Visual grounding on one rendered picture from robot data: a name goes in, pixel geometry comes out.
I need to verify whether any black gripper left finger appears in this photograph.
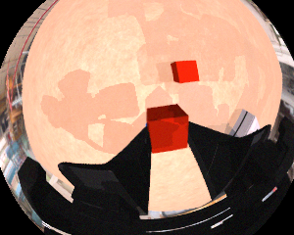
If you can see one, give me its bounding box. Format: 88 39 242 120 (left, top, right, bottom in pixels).
57 126 152 216

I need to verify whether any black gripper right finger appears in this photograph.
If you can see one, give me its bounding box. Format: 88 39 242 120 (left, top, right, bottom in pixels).
187 121 271 200

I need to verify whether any red cube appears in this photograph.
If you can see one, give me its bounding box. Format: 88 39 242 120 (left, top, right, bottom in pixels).
171 60 199 83
147 105 189 154

